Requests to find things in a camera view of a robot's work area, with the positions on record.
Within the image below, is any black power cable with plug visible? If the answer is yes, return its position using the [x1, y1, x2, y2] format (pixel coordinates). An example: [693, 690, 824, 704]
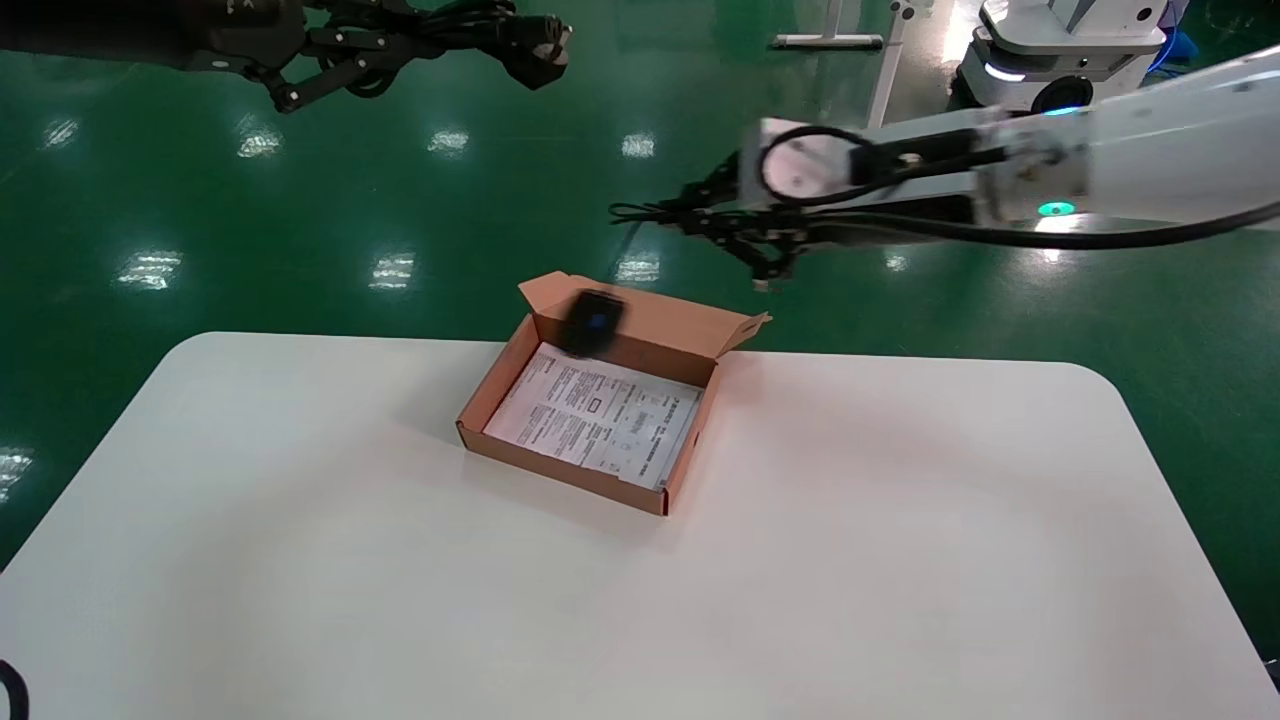
[345, 0, 573, 99]

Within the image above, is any white T-shaped stand leg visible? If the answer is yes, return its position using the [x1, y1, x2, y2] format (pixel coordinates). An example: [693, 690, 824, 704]
[862, 0, 917, 131]

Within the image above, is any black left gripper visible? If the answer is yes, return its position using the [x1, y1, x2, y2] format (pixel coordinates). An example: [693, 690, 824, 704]
[0, 0, 521, 114]

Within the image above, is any white printed instruction sheet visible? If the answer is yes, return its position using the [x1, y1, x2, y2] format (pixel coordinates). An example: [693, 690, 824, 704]
[483, 343, 703, 491]

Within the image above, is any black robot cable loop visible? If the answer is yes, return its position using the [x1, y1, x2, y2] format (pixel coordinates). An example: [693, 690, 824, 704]
[0, 658, 31, 720]

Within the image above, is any thin black mouse cable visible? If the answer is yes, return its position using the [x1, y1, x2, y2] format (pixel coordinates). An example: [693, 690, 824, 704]
[608, 200, 701, 229]

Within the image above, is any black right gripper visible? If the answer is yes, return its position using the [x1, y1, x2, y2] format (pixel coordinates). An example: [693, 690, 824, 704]
[648, 163, 807, 292]

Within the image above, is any white stand foot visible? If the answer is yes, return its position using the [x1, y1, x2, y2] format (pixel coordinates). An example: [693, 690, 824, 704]
[772, 0, 885, 51]

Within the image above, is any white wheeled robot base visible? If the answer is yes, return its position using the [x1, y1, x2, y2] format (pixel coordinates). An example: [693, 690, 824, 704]
[950, 0, 1169, 116]

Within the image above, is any blue floor cable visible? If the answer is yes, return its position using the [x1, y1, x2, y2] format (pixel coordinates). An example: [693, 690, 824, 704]
[1148, 0, 1197, 73]

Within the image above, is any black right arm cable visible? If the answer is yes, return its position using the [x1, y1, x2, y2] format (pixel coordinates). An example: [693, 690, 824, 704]
[758, 123, 1280, 251]

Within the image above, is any brown cardboard box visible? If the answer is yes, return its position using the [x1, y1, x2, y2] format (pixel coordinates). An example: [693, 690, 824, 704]
[457, 272, 773, 517]

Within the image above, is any black computer mouse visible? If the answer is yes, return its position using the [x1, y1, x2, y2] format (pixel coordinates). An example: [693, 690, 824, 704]
[557, 289, 628, 357]

